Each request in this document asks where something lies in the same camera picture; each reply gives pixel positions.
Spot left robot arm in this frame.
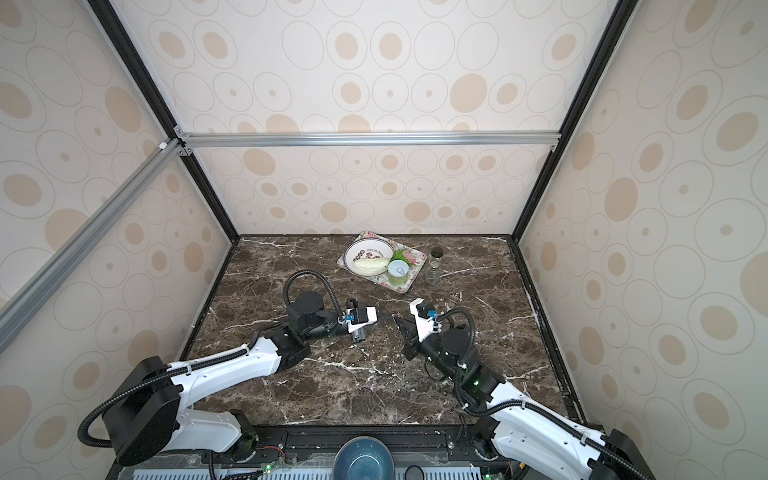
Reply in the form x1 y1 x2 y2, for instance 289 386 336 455
77 269 378 466

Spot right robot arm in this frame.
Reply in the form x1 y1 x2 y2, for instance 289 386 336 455
393 299 653 479

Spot green tin can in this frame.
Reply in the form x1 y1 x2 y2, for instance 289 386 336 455
387 259 410 288

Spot empty glass shaker silver lid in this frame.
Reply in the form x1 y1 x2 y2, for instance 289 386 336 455
426 267 441 285

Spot pale cabbage piece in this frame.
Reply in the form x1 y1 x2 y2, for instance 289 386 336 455
352 258 390 277

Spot green leaf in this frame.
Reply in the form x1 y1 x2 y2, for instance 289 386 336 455
391 249 413 265

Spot white plate with rim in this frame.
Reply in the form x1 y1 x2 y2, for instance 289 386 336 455
341 237 394 275

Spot herb jar black lid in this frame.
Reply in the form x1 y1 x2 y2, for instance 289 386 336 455
429 246 444 274

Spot blue bowl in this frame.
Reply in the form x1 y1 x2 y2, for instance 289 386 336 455
331 436 395 480

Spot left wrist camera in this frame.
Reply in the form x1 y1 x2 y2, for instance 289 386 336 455
343 299 378 334

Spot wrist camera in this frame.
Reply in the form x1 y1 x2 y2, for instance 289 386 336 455
409 298 441 342
343 299 378 334

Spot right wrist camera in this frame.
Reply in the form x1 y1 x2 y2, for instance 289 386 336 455
409 298 441 342

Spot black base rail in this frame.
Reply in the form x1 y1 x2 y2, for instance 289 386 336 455
108 419 627 479

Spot horizontal aluminium rail back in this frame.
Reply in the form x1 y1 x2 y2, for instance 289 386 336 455
180 130 561 148

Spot diagonal aluminium rail left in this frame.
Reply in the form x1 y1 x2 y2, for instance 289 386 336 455
1 138 181 350

